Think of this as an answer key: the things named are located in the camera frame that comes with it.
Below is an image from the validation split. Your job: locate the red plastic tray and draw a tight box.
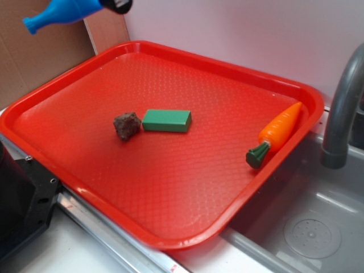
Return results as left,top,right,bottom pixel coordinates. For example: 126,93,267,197
1,42,324,250

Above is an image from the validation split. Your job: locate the orange toy carrot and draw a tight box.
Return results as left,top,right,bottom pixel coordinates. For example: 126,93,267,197
246,102,303,169

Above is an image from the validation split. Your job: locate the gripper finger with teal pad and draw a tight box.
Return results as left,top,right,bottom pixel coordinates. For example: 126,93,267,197
100,0,133,14

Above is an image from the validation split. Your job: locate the brown cardboard panel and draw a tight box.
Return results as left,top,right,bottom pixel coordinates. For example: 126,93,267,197
1,1,129,109

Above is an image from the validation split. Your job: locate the grey toy sink basin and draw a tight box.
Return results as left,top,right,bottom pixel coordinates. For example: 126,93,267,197
222,133,363,272

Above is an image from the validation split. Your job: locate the brown rock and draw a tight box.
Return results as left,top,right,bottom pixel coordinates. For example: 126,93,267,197
113,112,142,142

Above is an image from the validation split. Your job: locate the green rectangular block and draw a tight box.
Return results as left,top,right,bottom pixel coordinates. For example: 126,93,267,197
142,109,192,133

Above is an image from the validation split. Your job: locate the aluminium rail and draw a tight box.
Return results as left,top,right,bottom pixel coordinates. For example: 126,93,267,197
0,136,190,273

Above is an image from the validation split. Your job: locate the blue plastic bottle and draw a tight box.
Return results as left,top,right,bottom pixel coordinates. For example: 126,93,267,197
23,0,104,35

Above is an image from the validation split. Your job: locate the grey toy faucet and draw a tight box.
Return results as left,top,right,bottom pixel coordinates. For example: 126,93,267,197
320,44,363,169

